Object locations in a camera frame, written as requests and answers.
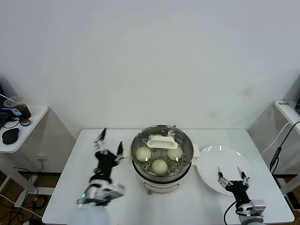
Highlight white round plate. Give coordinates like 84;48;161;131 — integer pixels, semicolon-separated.
196;144;255;196

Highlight white floor cable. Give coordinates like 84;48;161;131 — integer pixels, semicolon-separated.
0;193;45;218

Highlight white side table with laptop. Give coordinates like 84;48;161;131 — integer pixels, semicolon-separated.
0;104;50;208

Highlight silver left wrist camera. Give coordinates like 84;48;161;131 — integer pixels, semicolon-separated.
102;182;126;199

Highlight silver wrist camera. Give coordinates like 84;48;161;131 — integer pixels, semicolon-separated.
102;182;126;199
250;199;267;215

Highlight glass lid cream handle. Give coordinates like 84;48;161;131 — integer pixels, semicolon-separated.
131;125;194;176

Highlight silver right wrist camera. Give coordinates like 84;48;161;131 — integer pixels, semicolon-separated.
250;199;267;215

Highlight thin black desk cable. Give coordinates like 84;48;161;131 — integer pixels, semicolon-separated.
2;117;22;129

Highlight white side table with label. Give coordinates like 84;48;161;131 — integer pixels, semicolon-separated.
274;99;300;210

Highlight white electric cooker base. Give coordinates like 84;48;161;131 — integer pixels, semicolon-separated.
132;161;193;195

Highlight black computer mouse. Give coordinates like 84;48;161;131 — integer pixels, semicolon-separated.
1;127;20;145

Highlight plastic cup iced coffee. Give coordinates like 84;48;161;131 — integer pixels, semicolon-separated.
3;95;32;119

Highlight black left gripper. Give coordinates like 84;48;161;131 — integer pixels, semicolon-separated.
93;127;124;180

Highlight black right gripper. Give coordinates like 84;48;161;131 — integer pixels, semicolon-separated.
217;166;251;204

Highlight white hanging cable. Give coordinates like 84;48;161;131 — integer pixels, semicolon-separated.
262;119;300;156

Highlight black hanging cable with adapter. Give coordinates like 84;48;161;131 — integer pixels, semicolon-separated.
269;120;300;174

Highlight white drinking straw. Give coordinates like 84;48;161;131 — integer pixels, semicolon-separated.
0;93;18;105

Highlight steel steamer pot cream handles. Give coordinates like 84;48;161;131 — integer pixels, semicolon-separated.
123;125;202;181

